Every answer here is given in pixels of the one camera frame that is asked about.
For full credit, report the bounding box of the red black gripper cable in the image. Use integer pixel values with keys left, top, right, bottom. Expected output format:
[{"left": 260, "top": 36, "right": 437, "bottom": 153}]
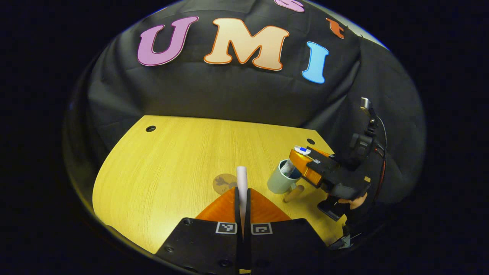
[{"left": 372, "top": 115, "right": 387, "bottom": 201}]

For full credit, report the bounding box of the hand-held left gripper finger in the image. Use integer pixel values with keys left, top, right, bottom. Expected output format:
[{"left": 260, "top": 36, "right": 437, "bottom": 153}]
[
  {"left": 244, "top": 188, "right": 329, "bottom": 275},
  {"left": 157, "top": 187, "right": 243, "bottom": 275}
]

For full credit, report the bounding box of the round brown coaster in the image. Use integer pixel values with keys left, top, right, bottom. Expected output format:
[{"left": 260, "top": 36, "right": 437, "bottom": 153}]
[{"left": 213, "top": 173, "right": 238, "bottom": 195}]

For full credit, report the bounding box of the light blue cup wooden handle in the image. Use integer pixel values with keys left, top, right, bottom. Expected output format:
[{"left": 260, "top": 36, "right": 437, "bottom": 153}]
[{"left": 267, "top": 159, "right": 305, "bottom": 203}]

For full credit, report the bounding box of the white toothbrush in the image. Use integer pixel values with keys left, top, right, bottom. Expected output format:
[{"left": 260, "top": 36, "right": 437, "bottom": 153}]
[{"left": 236, "top": 166, "right": 249, "bottom": 237}]

